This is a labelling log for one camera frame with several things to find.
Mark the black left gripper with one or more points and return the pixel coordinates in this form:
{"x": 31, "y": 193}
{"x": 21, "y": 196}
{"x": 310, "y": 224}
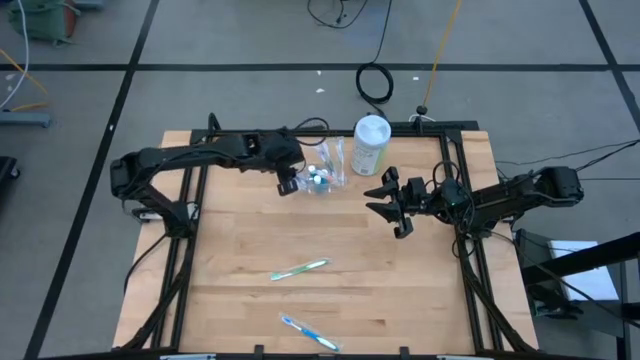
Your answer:
{"x": 287, "y": 155}

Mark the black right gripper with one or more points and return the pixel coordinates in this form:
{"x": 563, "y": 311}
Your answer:
{"x": 415, "y": 197}

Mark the blue mouthwash bottle white cap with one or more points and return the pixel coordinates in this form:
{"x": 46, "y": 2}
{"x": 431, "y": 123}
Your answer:
{"x": 318, "y": 185}
{"x": 325, "y": 173}
{"x": 311, "y": 169}

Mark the blue toothbrush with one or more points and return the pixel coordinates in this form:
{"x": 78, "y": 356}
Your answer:
{"x": 310, "y": 333}

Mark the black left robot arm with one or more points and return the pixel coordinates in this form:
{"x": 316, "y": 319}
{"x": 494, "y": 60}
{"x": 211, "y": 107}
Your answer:
{"x": 175, "y": 157}

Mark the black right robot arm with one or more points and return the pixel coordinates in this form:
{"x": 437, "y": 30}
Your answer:
{"x": 515, "y": 192}

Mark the clear acrylic organizer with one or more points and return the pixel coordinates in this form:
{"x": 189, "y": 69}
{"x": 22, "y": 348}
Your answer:
{"x": 305, "y": 187}

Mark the white green wipes canister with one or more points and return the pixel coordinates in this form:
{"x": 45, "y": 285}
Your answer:
{"x": 370, "y": 145}

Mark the small black knob stand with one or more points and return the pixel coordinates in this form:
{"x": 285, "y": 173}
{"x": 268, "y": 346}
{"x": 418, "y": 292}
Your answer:
{"x": 421, "y": 110}

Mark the black metal stand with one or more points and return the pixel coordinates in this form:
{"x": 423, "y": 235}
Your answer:
{"x": 580, "y": 260}

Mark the white box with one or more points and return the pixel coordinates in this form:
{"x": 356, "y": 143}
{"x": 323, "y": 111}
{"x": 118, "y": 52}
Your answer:
{"x": 595, "y": 286}

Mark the grey metal foot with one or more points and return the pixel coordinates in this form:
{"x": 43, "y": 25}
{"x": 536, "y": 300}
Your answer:
{"x": 25, "y": 119}

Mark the green bag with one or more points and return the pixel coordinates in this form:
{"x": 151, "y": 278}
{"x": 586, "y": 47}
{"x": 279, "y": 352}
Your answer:
{"x": 42, "y": 20}

